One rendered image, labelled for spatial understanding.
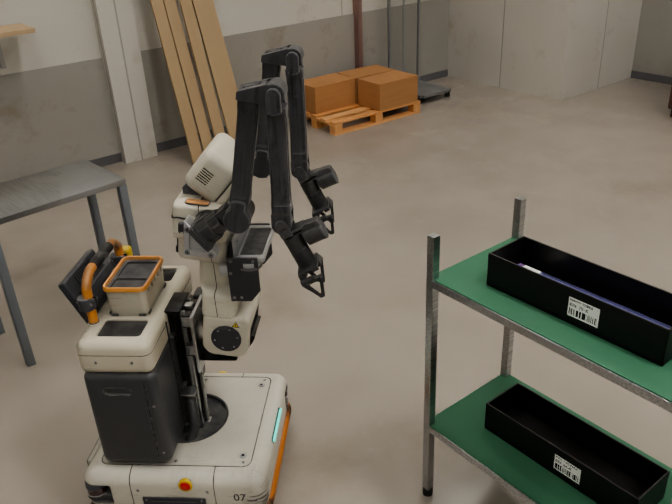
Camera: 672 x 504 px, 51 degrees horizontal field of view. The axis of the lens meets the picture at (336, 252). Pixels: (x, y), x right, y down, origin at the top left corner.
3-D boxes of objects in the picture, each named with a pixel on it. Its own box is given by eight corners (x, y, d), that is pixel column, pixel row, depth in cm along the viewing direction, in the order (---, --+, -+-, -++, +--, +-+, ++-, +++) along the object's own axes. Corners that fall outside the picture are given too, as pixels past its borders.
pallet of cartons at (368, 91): (374, 98, 762) (373, 63, 744) (421, 112, 711) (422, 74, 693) (292, 120, 704) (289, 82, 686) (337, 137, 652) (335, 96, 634)
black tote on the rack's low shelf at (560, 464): (484, 427, 248) (485, 402, 243) (515, 406, 257) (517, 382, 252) (632, 527, 207) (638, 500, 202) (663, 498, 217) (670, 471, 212)
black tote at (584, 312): (486, 284, 218) (488, 253, 213) (520, 266, 228) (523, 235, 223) (662, 367, 178) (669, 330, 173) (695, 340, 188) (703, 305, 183)
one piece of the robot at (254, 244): (218, 302, 228) (210, 243, 218) (235, 262, 253) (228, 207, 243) (267, 302, 227) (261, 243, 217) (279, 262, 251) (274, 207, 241)
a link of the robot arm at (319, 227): (276, 211, 208) (272, 224, 201) (310, 196, 205) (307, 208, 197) (296, 244, 213) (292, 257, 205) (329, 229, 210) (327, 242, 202)
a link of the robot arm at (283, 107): (267, 78, 190) (261, 89, 181) (288, 78, 190) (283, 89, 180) (276, 221, 210) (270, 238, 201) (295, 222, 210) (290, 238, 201)
